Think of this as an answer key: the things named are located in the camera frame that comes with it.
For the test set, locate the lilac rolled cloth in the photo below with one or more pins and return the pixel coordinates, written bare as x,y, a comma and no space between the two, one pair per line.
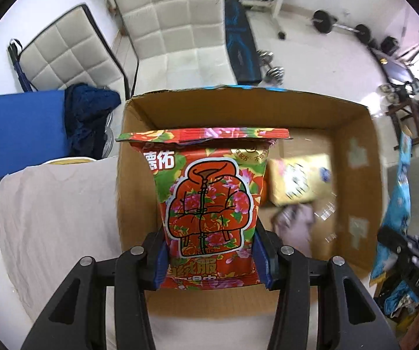
293,225

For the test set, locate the dark wooden chair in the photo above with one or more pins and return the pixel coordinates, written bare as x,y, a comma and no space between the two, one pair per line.
405,114

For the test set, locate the dark blue garment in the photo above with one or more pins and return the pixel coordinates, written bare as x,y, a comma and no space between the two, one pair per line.
87,109

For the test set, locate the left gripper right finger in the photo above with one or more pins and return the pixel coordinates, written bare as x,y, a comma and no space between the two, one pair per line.
348,317

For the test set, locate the grey table cloth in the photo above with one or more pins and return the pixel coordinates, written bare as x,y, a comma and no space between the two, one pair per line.
52,215

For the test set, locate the white quilted chair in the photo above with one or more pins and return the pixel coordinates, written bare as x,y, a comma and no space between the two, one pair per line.
179,44
69,51

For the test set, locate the yellow tissue pack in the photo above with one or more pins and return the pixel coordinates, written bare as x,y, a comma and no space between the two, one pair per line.
299,179

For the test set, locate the white quilted chair right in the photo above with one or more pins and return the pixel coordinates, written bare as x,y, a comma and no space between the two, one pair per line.
179,44

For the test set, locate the red floral wet wipes pack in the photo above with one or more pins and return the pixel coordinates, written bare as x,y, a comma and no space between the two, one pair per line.
208,183

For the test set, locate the white quilted chair left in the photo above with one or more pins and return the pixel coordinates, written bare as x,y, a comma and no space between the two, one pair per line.
69,51

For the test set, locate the barbell on floor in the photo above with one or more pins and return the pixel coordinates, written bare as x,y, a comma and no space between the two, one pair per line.
324,23

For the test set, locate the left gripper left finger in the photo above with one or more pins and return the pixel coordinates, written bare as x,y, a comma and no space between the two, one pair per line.
75,315

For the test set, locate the blue Nestle milk powder bag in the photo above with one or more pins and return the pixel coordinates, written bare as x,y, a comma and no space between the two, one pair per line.
397,218

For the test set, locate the orange snack bag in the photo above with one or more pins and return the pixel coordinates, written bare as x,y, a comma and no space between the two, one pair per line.
264,191

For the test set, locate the dumbbell on floor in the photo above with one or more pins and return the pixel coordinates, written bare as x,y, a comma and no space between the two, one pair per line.
273,75

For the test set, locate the blue foam mat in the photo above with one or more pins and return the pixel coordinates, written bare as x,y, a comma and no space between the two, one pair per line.
32,129

